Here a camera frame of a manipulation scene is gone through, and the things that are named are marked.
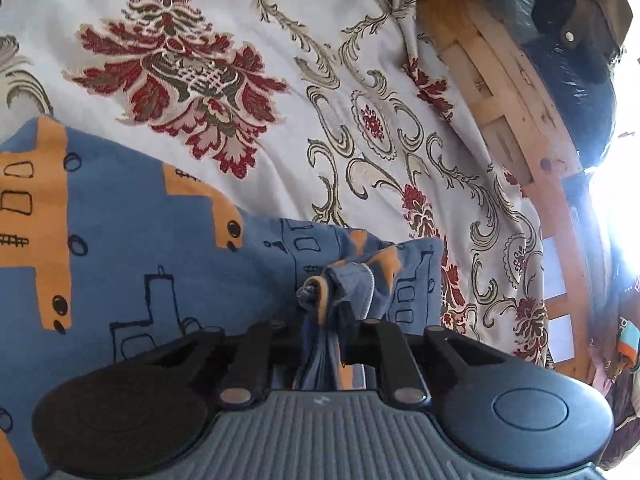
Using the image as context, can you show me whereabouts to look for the blue orange patterned pants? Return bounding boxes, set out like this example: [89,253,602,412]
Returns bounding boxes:
[1,116,444,479]

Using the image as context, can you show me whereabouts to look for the floral white bedspread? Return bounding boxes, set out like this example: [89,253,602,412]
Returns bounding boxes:
[1,0,548,365]

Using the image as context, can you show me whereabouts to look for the black plastic bag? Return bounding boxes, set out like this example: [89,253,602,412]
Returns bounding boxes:
[491,0,616,168]

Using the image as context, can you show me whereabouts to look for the dark jacket on bedframe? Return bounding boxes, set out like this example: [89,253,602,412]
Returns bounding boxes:
[532,0,634,84]

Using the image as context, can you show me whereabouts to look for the wooden bed frame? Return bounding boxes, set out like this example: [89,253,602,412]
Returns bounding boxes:
[418,0,596,382]

